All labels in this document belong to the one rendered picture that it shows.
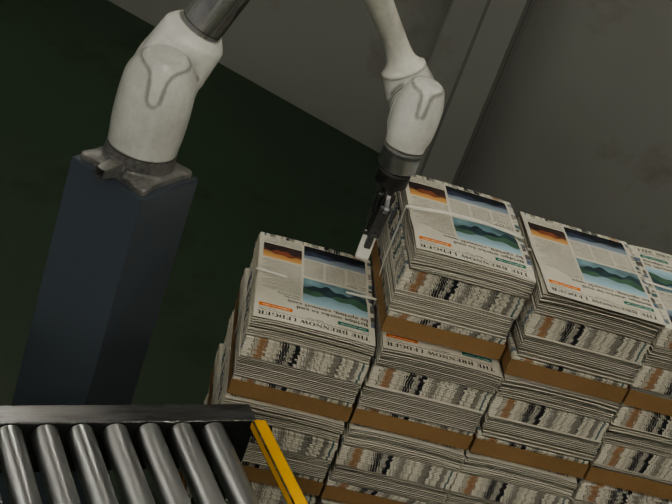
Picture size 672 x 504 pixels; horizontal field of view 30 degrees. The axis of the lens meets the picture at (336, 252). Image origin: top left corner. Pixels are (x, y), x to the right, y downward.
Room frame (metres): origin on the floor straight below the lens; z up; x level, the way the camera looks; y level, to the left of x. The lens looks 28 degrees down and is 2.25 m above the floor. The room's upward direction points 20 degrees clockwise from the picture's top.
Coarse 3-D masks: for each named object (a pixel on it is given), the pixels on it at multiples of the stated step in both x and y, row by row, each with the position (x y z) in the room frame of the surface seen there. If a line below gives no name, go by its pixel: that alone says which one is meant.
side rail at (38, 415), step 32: (0, 416) 1.73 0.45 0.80; (32, 416) 1.76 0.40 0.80; (64, 416) 1.79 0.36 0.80; (96, 416) 1.82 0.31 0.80; (128, 416) 1.85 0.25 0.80; (160, 416) 1.89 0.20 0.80; (192, 416) 1.92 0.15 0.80; (224, 416) 1.96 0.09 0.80; (32, 448) 1.75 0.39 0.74; (64, 448) 1.78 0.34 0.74
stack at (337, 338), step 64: (256, 256) 2.57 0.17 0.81; (320, 256) 2.64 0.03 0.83; (256, 320) 2.30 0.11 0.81; (320, 320) 2.37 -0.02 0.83; (320, 384) 2.34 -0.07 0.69; (384, 384) 2.38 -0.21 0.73; (448, 384) 2.41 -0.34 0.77; (512, 384) 2.43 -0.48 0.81; (256, 448) 2.33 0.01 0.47; (320, 448) 2.35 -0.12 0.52; (384, 448) 2.38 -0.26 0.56; (448, 448) 2.42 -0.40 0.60; (576, 448) 2.47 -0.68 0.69; (640, 448) 2.50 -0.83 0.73
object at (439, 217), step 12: (408, 204) 2.61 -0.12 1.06; (420, 204) 2.62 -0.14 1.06; (408, 216) 2.57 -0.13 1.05; (420, 216) 2.57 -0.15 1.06; (432, 216) 2.59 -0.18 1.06; (444, 216) 2.61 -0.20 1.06; (468, 228) 2.60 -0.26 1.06; (480, 228) 2.62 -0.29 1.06; (492, 228) 2.64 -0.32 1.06; (504, 228) 2.66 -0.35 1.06; (396, 240) 2.59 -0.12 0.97; (516, 240) 2.63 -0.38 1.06; (384, 264) 2.58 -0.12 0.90
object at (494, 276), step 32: (416, 224) 2.51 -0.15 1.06; (416, 256) 2.41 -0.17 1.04; (448, 256) 2.42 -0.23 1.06; (480, 256) 2.47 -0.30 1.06; (512, 256) 2.53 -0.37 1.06; (384, 288) 2.52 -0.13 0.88; (416, 288) 2.42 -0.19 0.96; (448, 288) 2.44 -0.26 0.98; (480, 288) 2.45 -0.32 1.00; (512, 288) 2.46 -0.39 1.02; (384, 320) 2.42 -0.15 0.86; (416, 320) 2.42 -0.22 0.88; (448, 320) 2.44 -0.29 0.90; (480, 320) 2.46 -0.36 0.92; (512, 320) 2.47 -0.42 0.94
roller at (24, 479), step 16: (0, 432) 1.70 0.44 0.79; (16, 432) 1.71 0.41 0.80; (0, 448) 1.67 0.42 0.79; (16, 448) 1.67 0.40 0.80; (0, 464) 1.65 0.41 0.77; (16, 464) 1.63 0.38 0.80; (16, 480) 1.60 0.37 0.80; (32, 480) 1.61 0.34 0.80; (16, 496) 1.57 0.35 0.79; (32, 496) 1.57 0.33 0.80
